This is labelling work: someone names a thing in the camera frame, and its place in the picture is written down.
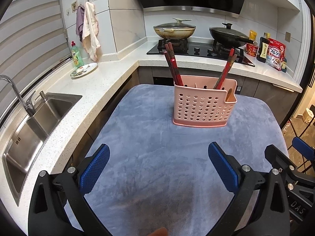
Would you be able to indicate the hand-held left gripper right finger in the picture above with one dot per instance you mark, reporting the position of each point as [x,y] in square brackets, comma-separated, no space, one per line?
[222,168]

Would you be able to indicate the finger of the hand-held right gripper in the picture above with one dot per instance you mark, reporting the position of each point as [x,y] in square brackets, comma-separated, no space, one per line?
[304,147]
[278,156]

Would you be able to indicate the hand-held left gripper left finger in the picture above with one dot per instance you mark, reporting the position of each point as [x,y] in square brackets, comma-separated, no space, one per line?
[94,168]

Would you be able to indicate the pink perforated utensil holder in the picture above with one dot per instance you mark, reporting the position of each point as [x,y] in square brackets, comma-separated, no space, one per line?
[196,108]

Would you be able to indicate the red patterned chopstick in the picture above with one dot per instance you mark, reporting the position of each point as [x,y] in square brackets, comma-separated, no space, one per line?
[228,70]
[175,65]
[224,68]
[170,66]

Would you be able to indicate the person's left hand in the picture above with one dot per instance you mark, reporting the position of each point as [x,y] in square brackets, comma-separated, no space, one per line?
[158,232]

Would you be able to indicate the cardboard box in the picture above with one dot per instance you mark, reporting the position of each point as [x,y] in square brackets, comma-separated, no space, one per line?
[308,115]

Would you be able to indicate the blue-grey fleece cloth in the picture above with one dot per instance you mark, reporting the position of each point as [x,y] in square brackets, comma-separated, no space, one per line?
[152,152]

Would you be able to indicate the glass sliding door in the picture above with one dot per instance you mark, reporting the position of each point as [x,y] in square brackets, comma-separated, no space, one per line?
[305,83]

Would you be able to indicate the stainless steel sink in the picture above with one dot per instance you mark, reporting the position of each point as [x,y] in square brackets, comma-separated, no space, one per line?
[29,140]

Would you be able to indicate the dark green container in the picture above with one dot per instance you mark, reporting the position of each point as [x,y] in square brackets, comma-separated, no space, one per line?
[284,66]

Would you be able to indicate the sink soap dispenser pump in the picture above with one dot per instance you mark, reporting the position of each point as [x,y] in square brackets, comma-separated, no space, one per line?
[41,95]

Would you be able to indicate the red cereal bag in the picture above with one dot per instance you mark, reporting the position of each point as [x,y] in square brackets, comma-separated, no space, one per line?
[275,54]

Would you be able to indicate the patterned ceramic plate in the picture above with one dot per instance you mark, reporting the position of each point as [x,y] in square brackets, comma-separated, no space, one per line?
[83,70]

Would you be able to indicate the chrome sink faucet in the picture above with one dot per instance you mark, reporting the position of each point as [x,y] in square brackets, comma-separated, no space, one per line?
[22,95]

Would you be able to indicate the dark soy sauce bottle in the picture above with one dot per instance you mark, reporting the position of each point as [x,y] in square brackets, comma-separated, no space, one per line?
[262,50]

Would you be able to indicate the red instant noodle cup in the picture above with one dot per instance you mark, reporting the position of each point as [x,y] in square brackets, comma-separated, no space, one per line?
[252,49]

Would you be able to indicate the green dish soap bottle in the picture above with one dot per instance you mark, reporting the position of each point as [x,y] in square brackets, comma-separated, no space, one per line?
[77,56]

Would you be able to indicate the yellow seasoning packet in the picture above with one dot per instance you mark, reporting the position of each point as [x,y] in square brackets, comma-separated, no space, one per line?
[253,35]

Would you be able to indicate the black wok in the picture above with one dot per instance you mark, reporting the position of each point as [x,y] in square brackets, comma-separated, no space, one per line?
[231,40]

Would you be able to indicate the black glass gas stove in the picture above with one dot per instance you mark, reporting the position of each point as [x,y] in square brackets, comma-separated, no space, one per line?
[157,51]

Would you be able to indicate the glass lid with black knob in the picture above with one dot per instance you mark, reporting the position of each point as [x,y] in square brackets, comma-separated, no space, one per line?
[226,30]

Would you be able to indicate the white hanging towel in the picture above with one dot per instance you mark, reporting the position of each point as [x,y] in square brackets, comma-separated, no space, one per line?
[89,32]

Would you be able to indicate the striped window blind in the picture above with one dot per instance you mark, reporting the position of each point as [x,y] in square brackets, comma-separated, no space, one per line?
[29,41]

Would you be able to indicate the purple hanging cloth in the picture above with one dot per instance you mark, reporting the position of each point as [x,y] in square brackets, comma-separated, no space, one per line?
[80,22]

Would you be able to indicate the bronze wall outlet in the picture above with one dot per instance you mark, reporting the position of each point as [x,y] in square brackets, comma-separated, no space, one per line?
[288,36]

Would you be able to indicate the decorated wall hook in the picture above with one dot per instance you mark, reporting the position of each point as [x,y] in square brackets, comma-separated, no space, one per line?
[73,5]

